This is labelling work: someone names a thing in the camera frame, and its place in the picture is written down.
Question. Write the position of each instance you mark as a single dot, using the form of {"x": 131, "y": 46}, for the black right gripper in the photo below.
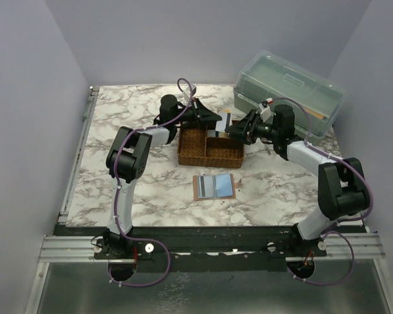
{"x": 246, "y": 127}

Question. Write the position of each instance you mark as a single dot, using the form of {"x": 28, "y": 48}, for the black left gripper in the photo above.
{"x": 202, "y": 116}

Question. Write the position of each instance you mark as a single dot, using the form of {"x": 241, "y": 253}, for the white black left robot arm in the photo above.
{"x": 127, "y": 159}

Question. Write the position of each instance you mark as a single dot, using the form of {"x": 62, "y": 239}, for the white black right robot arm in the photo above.
{"x": 343, "y": 193}

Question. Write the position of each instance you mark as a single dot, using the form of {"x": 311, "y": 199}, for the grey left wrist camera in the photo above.
{"x": 189, "y": 92}

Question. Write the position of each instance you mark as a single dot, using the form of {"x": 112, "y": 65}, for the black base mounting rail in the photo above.
{"x": 199, "y": 249}

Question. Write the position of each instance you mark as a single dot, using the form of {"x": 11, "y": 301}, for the brown woven divided basket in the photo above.
{"x": 196, "y": 149}

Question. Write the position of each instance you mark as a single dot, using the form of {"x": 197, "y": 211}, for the aluminium extrusion frame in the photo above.
{"x": 273, "y": 193}

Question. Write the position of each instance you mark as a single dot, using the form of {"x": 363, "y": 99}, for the clear lidded green toolbox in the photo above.
{"x": 315, "y": 100}

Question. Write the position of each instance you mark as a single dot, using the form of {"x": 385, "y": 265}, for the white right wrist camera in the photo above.
{"x": 264, "y": 109}

